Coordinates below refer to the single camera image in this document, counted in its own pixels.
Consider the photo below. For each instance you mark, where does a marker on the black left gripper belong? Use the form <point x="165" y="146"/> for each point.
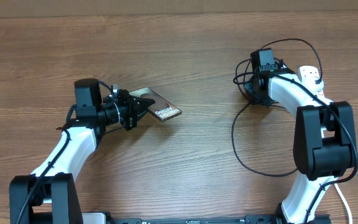
<point x="134" y="110"/>

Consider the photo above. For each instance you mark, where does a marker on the Galaxy S25 Ultra smartphone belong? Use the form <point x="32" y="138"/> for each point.
<point x="162" y="109"/>

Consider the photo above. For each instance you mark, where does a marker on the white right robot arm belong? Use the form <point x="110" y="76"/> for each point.
<point x="324" y="145"/>

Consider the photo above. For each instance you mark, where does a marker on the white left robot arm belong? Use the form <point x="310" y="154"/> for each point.
<point x="48" y="194"/>

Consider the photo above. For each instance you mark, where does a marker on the white charger plug adapter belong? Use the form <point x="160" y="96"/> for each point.
<point x="314" y="84"/>

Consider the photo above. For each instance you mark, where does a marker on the white power strip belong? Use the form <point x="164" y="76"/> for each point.
<point x="310" y="71"/>

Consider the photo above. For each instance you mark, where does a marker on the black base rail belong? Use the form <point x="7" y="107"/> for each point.
<point x="194" y="220"/>

